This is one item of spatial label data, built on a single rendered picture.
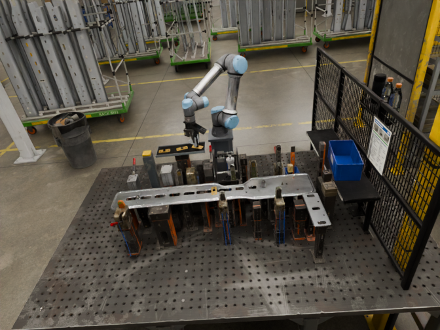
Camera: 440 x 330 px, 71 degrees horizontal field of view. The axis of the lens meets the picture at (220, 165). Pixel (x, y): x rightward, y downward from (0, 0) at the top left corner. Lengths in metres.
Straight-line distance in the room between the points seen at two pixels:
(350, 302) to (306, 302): 0.23
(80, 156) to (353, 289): 3.85
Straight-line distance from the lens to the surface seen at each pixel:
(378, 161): 2.06
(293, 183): 2.15
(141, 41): 9.49
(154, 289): 2.05
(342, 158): 2.38
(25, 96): 6.39
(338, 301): 1.95
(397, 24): 4.15
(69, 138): 4.62
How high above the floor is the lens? 2.32
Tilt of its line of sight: 34 degrees down
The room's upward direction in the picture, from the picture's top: 7 degrees counter-clockwise
